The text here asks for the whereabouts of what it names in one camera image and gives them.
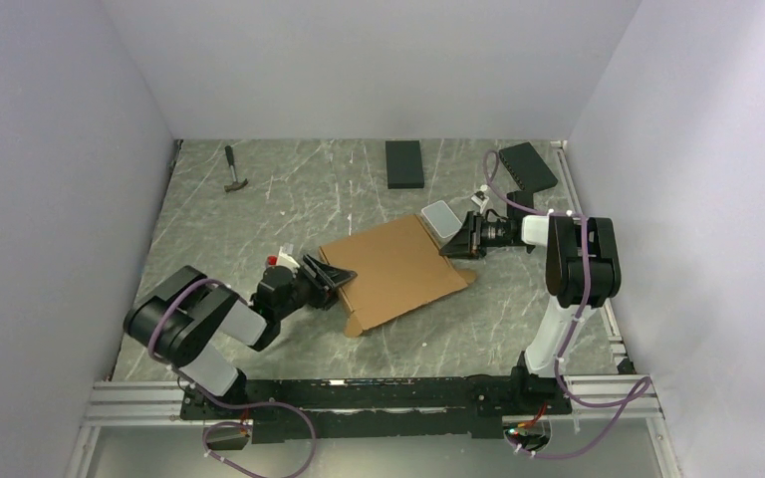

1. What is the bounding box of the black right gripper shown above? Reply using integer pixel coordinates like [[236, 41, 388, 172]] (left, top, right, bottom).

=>
[[439, 212, 520, 261]]

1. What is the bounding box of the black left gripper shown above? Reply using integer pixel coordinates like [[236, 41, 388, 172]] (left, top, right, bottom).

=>
[[276, 253, 357, 321]]

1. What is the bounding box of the brown cardboard box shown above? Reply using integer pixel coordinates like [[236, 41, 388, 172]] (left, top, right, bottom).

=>
[[319, 214, 477, 338]]

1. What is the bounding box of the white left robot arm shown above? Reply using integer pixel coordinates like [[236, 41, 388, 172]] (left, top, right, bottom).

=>
[[123, 252, 358, 418]]

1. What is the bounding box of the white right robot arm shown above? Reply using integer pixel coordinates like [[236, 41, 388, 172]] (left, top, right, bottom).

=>
[[439, 191, 622, 413]]

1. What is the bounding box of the white grey router box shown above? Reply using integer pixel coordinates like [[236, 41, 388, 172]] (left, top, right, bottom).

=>
[[420, 200, 462, 239]]

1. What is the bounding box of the small black box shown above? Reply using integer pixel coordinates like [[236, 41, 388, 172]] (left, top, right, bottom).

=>
[[384, 140, 424, 189]]

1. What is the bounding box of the black hammer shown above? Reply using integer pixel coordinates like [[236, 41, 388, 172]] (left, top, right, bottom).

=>
[[224, 145, 249, 193]]

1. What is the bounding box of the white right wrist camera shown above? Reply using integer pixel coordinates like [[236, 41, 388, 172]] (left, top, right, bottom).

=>
[[471, 184, 490, 214]]

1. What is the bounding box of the black flat network switch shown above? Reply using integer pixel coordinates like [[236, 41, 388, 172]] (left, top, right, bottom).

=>
[[499, 142, 558, 194]]

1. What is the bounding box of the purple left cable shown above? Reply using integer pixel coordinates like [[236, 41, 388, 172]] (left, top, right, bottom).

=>
[[147, 278, 319, 478]]

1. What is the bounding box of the purple cable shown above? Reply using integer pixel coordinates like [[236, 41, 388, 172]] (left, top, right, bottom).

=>
[[147, 278, 319, 478], [483, 151, 651, 461]]

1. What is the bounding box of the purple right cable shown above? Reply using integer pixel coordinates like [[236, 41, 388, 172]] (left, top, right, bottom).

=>
[[483, 151, 651, 461]]

